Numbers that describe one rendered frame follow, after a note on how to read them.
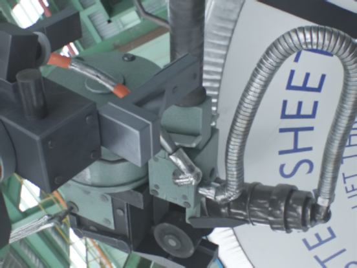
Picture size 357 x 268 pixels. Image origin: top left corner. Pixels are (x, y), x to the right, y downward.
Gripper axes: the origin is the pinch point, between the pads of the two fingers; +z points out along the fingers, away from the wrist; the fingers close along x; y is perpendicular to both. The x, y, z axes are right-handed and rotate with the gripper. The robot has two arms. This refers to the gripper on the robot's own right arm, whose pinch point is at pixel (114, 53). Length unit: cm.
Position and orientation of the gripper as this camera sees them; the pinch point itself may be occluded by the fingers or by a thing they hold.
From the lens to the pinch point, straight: 45.9
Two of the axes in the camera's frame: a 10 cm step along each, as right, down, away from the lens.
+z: 6.2, -4.8, 6.2
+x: -7.9, -3.8, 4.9
